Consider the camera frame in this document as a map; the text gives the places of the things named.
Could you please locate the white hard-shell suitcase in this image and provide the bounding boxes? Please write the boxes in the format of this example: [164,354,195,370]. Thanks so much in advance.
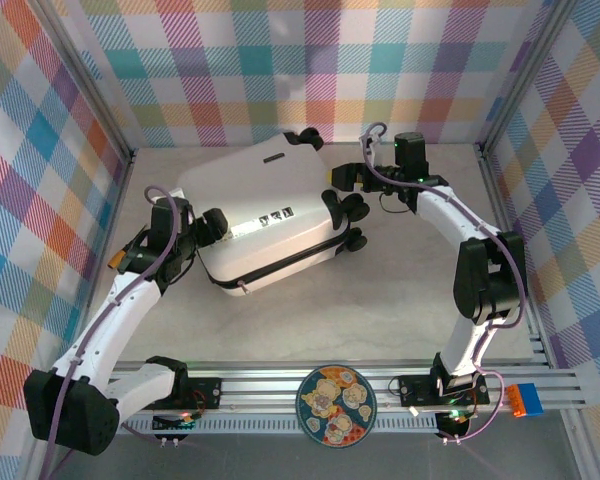
[177,127,370,300]

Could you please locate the round bear-print tin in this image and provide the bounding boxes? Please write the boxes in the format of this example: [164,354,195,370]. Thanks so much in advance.
[295,364,377,449]

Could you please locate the orange and blue block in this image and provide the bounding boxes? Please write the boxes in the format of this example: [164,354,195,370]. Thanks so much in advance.
[505,382,545,419]

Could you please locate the yellow-handled screwdriver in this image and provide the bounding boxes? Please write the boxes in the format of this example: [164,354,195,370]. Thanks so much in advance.
[108,243,134,272]

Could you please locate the aluminium side rail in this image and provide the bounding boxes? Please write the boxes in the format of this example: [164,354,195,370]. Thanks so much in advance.
[477,144,554,369]
[67,147,136,374]

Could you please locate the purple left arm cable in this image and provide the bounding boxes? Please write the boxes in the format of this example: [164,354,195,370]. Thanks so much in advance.
[39,184,201,480]

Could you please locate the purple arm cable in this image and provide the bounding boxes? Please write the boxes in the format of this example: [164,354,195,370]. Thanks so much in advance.
[360,122,530,444]
[39,184,201,480]

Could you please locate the aluminium frame post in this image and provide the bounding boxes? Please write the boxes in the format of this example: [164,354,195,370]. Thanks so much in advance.
[473,0,581,161]
[27,0,137,166]

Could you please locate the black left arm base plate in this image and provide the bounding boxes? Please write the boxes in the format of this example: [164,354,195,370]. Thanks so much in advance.
[169,375,223,412]

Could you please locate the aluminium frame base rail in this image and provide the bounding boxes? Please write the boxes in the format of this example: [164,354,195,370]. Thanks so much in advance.
[33,358,600,436]

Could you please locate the slotted grey cable duct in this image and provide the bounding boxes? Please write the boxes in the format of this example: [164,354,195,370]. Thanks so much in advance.
[114,417,441,435]

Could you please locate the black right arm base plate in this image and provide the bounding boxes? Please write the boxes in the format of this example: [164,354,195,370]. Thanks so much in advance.
[397,373,491,408]

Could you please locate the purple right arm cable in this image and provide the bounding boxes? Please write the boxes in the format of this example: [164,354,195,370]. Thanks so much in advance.
[360,122,530,444]

